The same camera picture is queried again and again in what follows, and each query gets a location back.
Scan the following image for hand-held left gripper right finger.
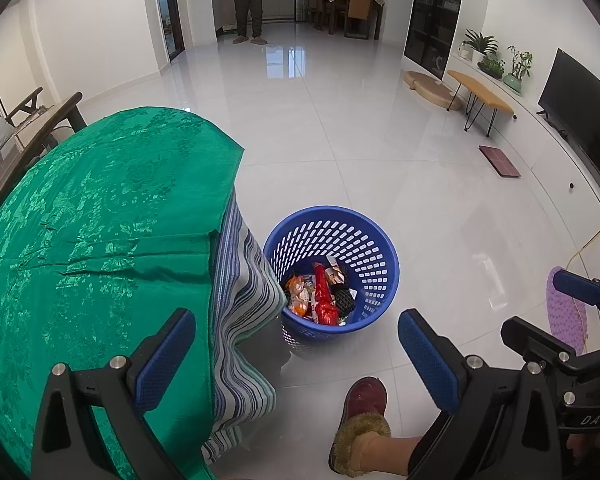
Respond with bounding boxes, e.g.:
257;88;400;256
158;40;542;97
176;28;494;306
397;308;563;480

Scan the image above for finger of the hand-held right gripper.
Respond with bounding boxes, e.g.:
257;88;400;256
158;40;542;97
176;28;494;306
501;316;588;368
552;268;600;311

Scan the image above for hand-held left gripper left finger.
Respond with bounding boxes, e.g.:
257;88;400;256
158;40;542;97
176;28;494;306
30;307;197;480

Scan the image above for red plastic wrapper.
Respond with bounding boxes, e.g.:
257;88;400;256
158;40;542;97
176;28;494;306
312;262;341;326

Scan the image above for white carton box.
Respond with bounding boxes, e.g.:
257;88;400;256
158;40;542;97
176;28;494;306
325;255;348;286

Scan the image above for blue plastic basket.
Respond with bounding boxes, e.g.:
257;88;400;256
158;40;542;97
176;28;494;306
262;205;401;353

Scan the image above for person's right hand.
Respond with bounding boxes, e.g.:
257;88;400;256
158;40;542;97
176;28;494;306
565;430;600;461

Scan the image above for purple perforated mat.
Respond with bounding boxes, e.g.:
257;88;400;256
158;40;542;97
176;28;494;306
546;266;588;358

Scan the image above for maroon furry slipper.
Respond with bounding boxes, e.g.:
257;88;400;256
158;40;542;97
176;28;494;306
328;377;392;478

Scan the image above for striped under cloth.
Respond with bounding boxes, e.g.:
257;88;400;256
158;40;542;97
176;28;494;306
200;195;288;466

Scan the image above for person's leg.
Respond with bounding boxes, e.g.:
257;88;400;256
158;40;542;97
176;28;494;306
352;432;423;478

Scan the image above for green floral tablecloth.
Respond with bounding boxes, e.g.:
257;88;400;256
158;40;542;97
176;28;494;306
0;106;246;480

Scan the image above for maroon flat scale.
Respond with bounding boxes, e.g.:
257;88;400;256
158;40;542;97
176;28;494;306
478;145;522;178

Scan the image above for black flat television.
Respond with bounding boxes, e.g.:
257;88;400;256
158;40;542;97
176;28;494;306
536;48;600;206

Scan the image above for white low console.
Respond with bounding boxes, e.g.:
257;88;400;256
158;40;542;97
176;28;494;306
447;42;600;201

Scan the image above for tall plant in green pot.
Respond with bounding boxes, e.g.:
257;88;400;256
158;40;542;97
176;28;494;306
502;45;533;95

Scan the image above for low bushy potted plant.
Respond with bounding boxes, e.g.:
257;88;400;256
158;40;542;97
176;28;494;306
477;54;506;80

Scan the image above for round wooden board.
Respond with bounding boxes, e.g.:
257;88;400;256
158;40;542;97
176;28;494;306
402;70;463;111

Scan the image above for wooden cross-legged bench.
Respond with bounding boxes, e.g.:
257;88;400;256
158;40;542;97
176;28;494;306
5;87;45;126

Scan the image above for dark glass cabinet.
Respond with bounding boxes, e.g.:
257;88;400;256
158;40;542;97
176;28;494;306
403;0;468;81

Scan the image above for dark wooden door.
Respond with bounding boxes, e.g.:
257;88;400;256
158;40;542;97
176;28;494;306
152;0;186;63

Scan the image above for tan-backed dining chair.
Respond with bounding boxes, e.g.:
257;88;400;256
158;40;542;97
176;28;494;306
344;0;381;41

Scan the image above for dark wooden dining chair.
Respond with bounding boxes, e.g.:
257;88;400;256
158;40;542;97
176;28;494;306
306;0;331;31

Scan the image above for wooden stool with wire legs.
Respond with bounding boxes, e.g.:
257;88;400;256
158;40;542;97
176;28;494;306
446;70;516;138

